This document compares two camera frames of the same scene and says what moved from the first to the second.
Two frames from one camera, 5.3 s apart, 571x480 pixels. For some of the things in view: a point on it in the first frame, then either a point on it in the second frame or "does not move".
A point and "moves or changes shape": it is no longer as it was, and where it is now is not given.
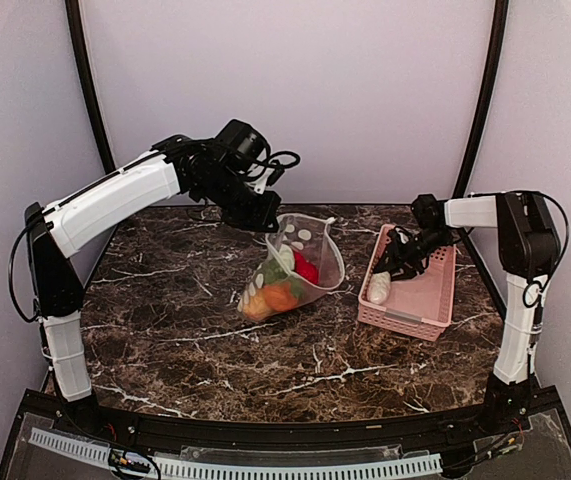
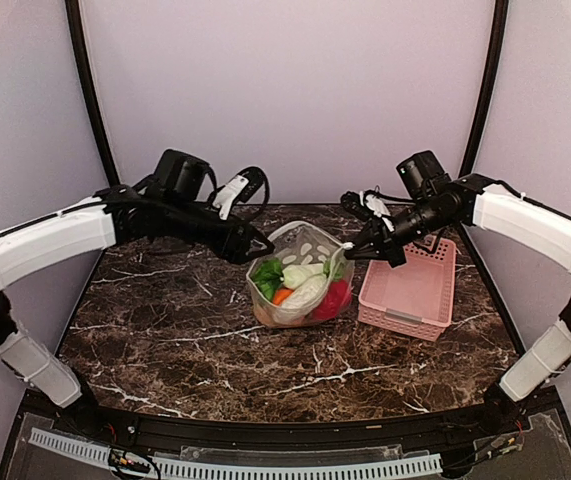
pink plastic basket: (419, 307) does not move
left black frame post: (81, 52) does not move
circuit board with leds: (118, 457) does not move
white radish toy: (378, 287) → (296, 306)
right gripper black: (393, 249) → (384, 245)
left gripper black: (263, 219) → (238, 253)
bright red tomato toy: (305, 268) → (335, 301)
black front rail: (109, 423) does not move
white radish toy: (286, 254) → (295, 275)
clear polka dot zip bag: (304, 263) moves or changes shape
